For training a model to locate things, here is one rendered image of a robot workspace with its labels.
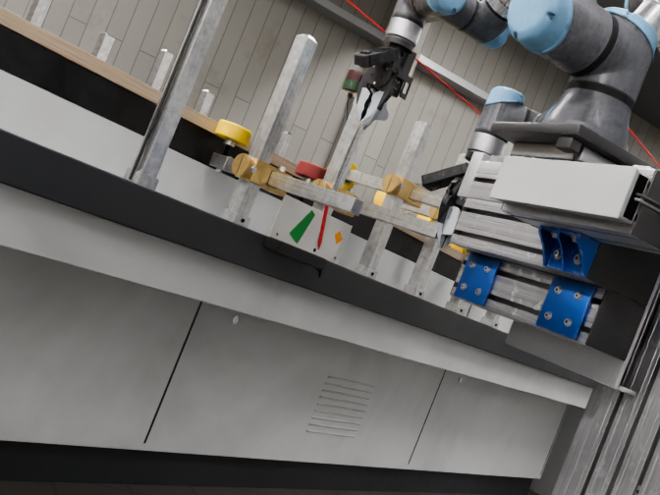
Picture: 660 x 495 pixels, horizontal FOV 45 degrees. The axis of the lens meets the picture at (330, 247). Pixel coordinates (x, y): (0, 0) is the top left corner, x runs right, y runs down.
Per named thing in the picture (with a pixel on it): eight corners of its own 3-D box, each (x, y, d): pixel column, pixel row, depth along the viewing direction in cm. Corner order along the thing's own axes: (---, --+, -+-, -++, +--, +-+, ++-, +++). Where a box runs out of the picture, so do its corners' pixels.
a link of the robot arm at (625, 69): (650, 109, 135) (680, 34, 136) (596, 74, 129) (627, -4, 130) (598, 109, 146) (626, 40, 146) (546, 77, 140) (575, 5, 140)
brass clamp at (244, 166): (286, 197, 175) (295, 177, 175) (245, 179, 165) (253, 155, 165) (267, 192, 179) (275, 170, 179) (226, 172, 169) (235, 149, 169)
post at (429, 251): (413, 314, 228) (475, 157, 229) (408, 312, 225) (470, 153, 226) (404, 310, 230) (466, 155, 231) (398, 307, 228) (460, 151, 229)
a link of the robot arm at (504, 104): (533, 95, 168) (496, 80, 168) (515, 144, 168) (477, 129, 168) (523, 102, 176) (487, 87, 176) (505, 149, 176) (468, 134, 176)
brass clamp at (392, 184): (421, 209, 214) (428, 192, 214) (395, 193, 204) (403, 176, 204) (404, 203, 218) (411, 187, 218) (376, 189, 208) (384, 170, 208)
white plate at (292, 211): (338, 264, 195) (354, 226, 196) (269, 237, 175) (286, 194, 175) (336, 263, 196) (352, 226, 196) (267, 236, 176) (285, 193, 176)
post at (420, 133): (364, 297, 209) (433, 126, 210) (357, 294, 206) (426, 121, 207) (355, 293, 211) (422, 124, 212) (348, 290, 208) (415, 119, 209)
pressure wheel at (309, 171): (319, 215, 200) (336, 173, 200) (299, 206, 194) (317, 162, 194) (297, 207, 205) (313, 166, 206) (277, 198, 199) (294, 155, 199)
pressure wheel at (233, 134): (234, 178, 187) (252, 133, 188) (235, 177, 180) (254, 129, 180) (201, 165, 186) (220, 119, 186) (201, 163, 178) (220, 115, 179)
